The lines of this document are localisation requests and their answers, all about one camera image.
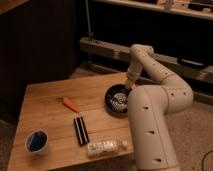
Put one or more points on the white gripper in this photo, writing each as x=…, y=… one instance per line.
x=129, y=83

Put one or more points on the black ceramic bowl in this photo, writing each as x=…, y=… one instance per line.
x=115, y=99

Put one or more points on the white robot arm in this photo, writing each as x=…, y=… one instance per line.
x=155, y=91

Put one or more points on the grey metal beam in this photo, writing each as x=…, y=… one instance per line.
x=120, y=52

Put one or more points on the orange carrot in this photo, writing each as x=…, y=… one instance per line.
x=70, y=105

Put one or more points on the black striped rectangular block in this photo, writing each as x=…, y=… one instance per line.
x=81, y=131

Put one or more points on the wooden table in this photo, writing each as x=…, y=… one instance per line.
x=42, y=109

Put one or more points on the vertical metal pole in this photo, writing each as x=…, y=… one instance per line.
x=90, y=33

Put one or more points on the upper wooden shelf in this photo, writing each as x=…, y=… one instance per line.
x=179, y=7

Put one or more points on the white cup blue inside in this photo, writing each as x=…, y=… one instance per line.
x=37, y=142

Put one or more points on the black handle on beam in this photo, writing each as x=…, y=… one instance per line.
x=194, y=65

